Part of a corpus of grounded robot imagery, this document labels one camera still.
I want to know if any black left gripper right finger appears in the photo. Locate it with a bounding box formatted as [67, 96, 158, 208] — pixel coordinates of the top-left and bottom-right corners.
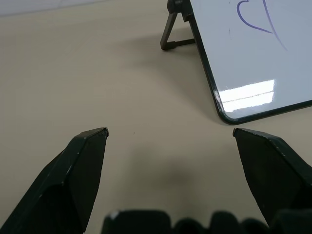
[233, 128, 312, 229]

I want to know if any black-framed whiteboard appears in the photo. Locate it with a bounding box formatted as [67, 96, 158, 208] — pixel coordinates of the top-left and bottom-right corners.
[181, 0, 312, 126]

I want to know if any black whiteboard stand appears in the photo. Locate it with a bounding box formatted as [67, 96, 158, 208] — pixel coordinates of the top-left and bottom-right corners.
[159, 0, 195, 51]

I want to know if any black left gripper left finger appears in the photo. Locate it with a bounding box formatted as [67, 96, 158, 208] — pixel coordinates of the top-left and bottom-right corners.
[0, 127, 109, 234]

